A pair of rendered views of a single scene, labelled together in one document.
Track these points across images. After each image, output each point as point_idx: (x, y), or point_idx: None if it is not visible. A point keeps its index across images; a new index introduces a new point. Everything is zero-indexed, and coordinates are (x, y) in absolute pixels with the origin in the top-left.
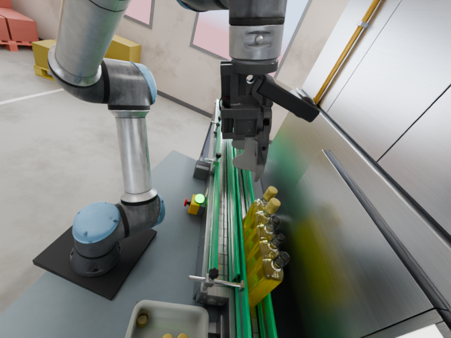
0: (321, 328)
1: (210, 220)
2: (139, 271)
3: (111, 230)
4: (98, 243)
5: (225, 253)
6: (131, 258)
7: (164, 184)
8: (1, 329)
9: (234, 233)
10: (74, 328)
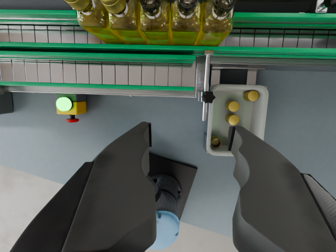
0: None
1: (105, 89)
2: (169, 152)
3: (168, 214)
4: (176, 214)
5: (153, 67)
6: (160, 163)
7: (45, 151)
8: (218, 225)
9: (132, 58)
10: (217, 185)
